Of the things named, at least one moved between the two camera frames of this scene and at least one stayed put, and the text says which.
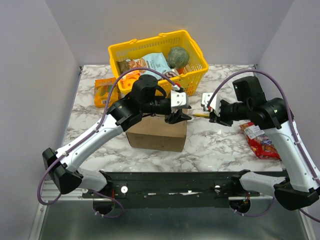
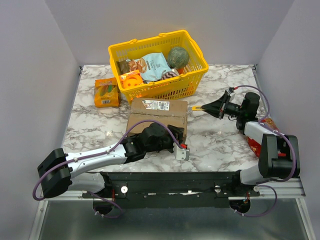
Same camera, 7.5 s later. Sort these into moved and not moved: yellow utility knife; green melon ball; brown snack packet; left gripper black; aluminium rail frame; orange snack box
Moved: yellow utility knife; left gripper black
Not moved: aluminium rail frame; green melon ball; orange snack box; brown snack packet
